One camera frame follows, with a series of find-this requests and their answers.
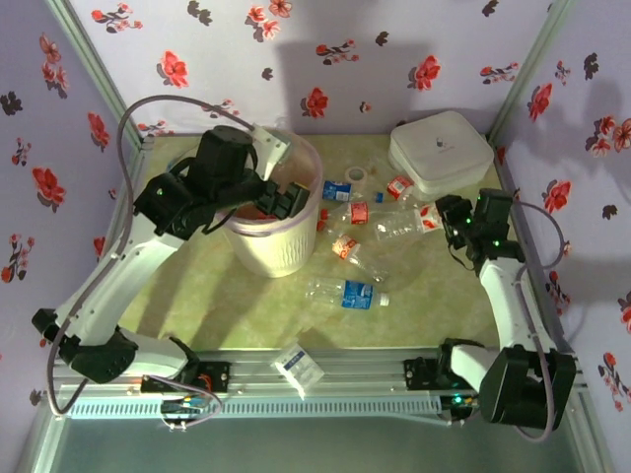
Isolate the white slotted cable duct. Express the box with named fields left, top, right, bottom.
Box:
left=66, top=396, right=443, bottom=420

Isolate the white square lidded box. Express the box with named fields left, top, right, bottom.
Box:
left=386, top=109, right=496, bottom=201

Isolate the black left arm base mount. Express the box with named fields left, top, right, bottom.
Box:
left=140, top=359, right=233, bottom=395

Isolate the red white label bottle white cap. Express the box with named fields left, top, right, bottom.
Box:
left=373, top=204, right=445, bottom=243

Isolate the white plastic waste bin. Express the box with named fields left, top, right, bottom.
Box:
left=196, top=126, right=324, bottom=280

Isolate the clear bottle red cap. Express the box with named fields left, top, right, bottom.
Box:
left=315, top=220, right=388, bottom=285
left=318, top=200, right=395, bottom=227

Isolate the blue label bottle white cap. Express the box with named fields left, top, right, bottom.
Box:
left=304, top=277, right=392, bottom=311

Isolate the aluminium frame post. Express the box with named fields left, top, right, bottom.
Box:
left=487, top=0, right=578, bottom=144
left=43, top=0, right=149, bottom=149

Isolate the crushed red label bottle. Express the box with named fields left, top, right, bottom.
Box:
left=386, top=174, right=421, bottom=203

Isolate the aluminium table side rail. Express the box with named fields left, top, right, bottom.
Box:
left=93, top=137, right=155, bottom=277
left=492, top=142, right=576, bottom=354

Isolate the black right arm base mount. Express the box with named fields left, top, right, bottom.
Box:
left=402, top=357, right=445, bottom=393

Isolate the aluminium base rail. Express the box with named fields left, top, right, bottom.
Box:
left=46, top=347, right=588, bottom=398

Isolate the white tissue packet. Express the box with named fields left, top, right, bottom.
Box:
left=269, top=342, right=325, bottom=400

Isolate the crushed blue label bottle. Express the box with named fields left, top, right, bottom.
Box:
left=321, top=179, right=386, bottom=205

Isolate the small green circuit board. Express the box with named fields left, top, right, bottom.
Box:
left=160, top=391, right=224, bottom=433
left=441, top=391, right=480, bottom=428

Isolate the grey left arm cable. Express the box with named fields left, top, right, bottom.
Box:
left=46, top=95, right=257, bottom=418

